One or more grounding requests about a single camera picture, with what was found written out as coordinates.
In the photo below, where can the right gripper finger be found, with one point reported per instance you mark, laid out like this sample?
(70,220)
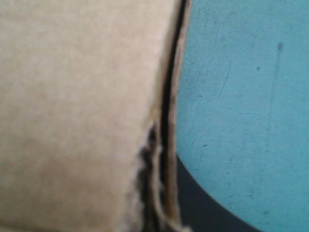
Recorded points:
(205,207)

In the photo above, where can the brown cardboard box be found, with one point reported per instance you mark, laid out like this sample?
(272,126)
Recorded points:
(72,108)

